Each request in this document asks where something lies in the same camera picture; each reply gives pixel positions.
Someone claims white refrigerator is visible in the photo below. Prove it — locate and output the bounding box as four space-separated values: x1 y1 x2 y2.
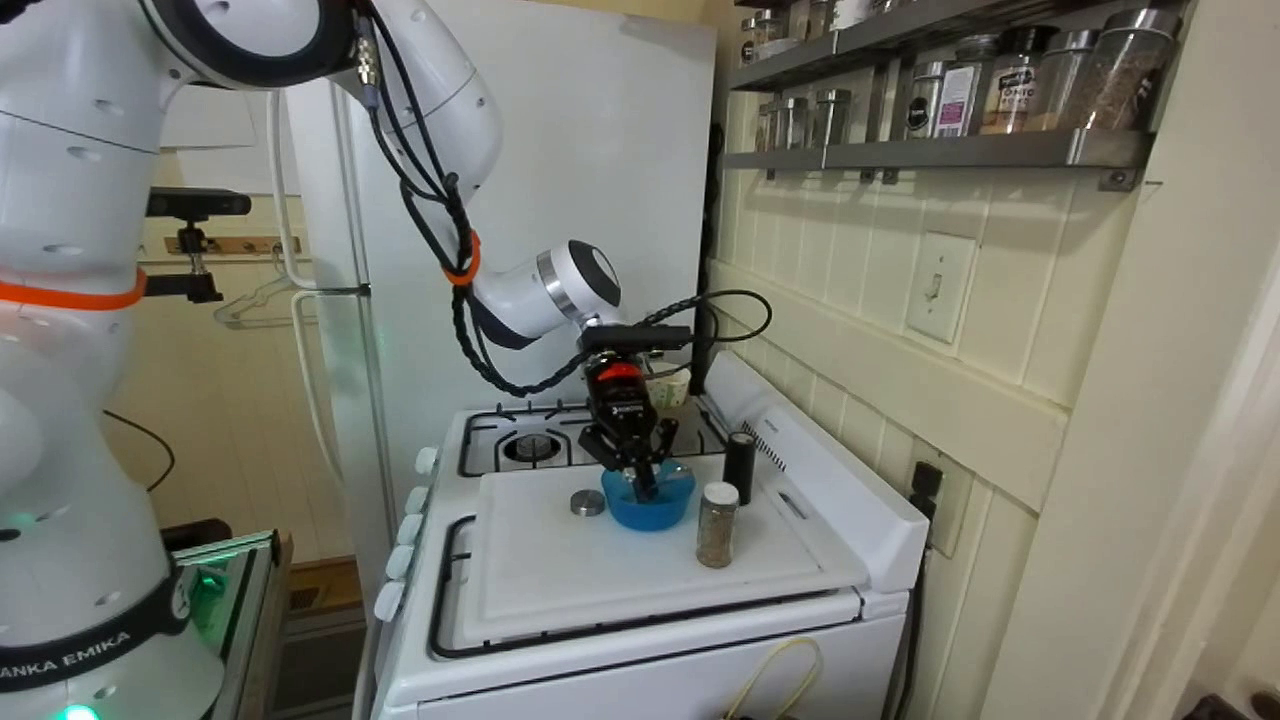
271 0 722 570

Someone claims black camera cable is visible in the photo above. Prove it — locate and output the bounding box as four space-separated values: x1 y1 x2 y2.
650 287 782 402

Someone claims round stove burner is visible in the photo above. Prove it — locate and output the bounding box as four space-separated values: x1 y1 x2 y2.
496 429 573 473

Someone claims cream light switch plate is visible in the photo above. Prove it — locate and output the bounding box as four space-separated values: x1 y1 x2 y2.
903 232 981 346

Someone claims black power plug cord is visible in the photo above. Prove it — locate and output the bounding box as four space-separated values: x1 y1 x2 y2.
885 459 948 720

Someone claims metal robot cart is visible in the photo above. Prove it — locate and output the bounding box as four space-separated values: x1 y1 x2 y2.
156 525 291 720

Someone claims white gas stove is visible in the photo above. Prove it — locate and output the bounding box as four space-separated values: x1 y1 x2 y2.
352 346 931 720

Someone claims blue plastic bowl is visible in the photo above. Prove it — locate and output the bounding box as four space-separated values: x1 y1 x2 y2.
597 459 699 534

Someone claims orange forearm strap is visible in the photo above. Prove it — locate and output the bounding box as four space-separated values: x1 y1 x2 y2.
445 226 490 297

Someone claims black burner grate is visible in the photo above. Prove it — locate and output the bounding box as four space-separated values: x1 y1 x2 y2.
455 397 734 478

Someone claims black stereo camera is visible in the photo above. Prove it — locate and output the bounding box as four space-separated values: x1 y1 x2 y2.
139 182 257 223

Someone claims white-lidded spice jar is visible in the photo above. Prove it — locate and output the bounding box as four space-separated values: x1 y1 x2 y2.
691 478 743 570

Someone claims black cylindrical shaker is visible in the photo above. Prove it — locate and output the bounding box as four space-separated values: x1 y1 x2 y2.
722 429 760 509

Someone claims orange strap on big link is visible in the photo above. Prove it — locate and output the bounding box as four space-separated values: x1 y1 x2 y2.
0 266 148 318

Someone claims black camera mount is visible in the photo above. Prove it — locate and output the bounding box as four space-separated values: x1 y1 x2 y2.
137 215 229 306

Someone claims glass spice jar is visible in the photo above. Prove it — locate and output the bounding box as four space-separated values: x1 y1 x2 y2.
977 47 1094 138
1078 8 1185 135
898 57 945 138
812 82 847 151
931 57 986 138
777 91 812 151

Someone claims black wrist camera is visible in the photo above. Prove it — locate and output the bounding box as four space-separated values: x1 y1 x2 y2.
575 314 699 364

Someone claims white cutting board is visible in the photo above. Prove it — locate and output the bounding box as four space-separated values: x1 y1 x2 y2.
474 450 834 647

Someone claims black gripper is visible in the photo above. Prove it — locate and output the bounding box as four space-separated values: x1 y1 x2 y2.
584 346 680 503

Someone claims metal spice shelf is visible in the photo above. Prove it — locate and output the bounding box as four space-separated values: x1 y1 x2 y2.
722 129 1158 191
730 0 1056 94

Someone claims thin black wall cable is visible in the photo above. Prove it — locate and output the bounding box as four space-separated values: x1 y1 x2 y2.
101 402 180 501

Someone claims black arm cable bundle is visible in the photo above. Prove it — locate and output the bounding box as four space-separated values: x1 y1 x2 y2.
347 17 607 402

